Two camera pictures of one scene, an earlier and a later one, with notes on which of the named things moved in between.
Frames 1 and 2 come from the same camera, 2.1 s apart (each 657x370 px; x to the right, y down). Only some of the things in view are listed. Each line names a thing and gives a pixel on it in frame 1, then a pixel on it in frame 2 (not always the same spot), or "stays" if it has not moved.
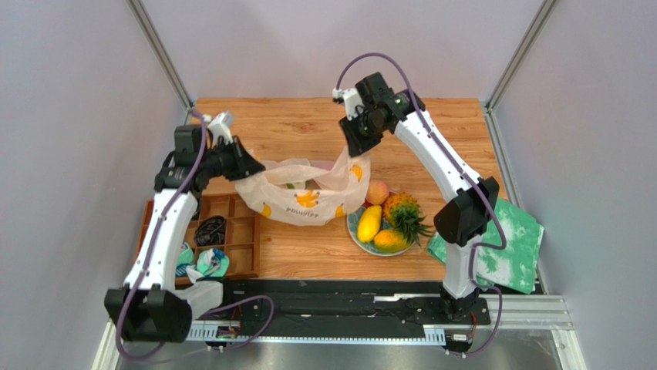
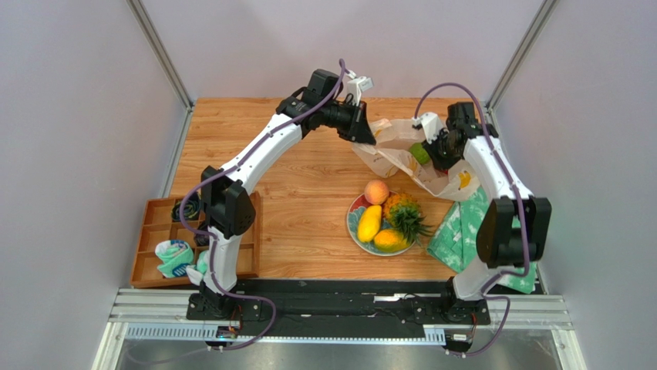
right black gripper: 358,130 → 441,153
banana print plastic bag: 298,192 → 391,156
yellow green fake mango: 390,240 stays
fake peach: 377,192 stays
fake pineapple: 403,212 stays
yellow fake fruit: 369,223 stays
